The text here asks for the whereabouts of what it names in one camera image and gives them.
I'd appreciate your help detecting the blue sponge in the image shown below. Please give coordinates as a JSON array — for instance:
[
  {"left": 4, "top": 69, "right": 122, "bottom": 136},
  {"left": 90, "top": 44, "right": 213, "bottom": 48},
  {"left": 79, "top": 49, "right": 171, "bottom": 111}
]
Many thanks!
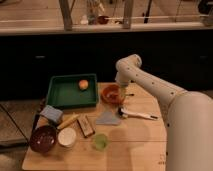
[{"left": 40, "top": 105, "right": 63, "bottom": 124}]

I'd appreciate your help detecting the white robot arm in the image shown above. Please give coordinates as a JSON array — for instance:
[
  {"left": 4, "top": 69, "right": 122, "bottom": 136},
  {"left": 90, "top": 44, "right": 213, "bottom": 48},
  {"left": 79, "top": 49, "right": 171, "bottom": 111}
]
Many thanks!
[{"left": 115, "top": 54, "right": 213, "bottom": 171}]

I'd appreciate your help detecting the wooden board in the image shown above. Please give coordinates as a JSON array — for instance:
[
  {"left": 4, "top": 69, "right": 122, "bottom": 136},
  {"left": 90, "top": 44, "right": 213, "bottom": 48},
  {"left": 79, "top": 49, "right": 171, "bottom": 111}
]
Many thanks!
[{"left": 21, "top": 82, "right": 169, "bottom": 171}]

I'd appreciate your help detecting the grey blue cloth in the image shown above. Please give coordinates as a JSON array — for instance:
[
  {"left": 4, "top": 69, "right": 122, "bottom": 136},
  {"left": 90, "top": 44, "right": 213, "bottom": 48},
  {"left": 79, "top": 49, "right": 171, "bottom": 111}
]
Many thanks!
[{"left": 95, "top": 110, "right": 121, "bottom": 126}]

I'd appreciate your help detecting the white round cup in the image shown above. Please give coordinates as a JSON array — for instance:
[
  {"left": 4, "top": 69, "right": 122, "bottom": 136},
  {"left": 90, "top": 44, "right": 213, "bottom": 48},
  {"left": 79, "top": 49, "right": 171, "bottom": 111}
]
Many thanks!
[{"left": 58, "top": 128, "right": 77, "bottom": 148}]

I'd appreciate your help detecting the red bowl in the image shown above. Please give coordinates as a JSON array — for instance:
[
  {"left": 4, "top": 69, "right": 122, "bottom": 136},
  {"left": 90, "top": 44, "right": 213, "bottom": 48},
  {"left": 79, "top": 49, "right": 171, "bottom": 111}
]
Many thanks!
[{"left": 101, "top": 84, "right": 126, "bottom": 105}]

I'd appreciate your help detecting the yellow wooden handle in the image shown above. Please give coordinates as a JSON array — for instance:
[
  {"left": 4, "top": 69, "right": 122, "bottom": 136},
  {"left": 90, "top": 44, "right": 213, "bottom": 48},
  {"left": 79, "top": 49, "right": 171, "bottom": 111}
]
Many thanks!
[{"left": 57, "top": 114, "right": 79, "bottom": 130}]

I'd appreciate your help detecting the orange fruit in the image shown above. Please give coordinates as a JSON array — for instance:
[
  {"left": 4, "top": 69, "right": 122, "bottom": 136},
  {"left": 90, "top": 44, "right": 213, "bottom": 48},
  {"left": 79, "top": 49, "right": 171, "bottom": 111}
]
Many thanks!
[{"left": 79, "top": 80, "right": 89, "bottom": 90}]

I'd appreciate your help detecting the green plastic tray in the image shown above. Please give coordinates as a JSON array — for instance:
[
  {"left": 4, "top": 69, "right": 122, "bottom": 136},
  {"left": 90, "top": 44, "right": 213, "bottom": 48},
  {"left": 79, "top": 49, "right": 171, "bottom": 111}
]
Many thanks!
[{"left": 46, "top": 74, "right": 99, "bottom": 109}]

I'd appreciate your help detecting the dark purple bowl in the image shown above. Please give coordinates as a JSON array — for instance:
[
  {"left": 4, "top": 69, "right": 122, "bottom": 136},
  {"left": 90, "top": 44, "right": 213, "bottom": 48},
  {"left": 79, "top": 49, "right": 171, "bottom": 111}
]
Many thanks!
[{"left": 29, "top": 125, "right": 57, "bottom": 154}]

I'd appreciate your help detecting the brown rectangular block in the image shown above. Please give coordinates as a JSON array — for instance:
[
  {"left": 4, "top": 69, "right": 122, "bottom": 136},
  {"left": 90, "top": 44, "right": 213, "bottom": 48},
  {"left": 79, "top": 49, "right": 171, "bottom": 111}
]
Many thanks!
[{"left": 77, "top": 115, "right": 95, "bottom": 138}]

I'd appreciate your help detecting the green cup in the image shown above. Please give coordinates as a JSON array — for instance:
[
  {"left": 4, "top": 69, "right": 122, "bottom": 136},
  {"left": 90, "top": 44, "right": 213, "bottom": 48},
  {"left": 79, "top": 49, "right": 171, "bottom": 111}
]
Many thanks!
[{"left": 92, "top": 134, "right": 108, "bottom": 151}]

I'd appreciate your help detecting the white handled brush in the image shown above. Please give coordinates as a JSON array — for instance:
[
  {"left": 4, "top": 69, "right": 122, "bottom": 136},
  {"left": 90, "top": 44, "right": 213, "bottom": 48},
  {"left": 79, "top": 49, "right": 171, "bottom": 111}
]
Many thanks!
[{"left": 118, "top": 108, "right": 158, "bottom": 120}]

